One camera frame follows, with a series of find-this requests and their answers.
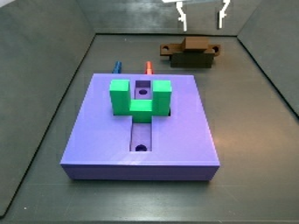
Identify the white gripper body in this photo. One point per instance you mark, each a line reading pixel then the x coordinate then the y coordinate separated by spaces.
pixel 188 1

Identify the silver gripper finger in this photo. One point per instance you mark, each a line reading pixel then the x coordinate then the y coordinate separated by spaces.
pixel 182 15
pixel 224 12

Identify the brown T-shaped block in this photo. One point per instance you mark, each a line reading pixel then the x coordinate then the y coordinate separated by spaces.
pixel 190 45

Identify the red peg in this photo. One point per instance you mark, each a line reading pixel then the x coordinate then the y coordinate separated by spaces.
pixel 149 68

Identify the blue peg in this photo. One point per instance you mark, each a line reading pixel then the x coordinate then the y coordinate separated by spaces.
pixel 118 68

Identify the green U-shaped block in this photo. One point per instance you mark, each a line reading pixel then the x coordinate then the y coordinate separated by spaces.
pixel 151 101

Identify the purple base block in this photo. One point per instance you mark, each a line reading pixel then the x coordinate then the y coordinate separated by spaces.
pixel 173 149

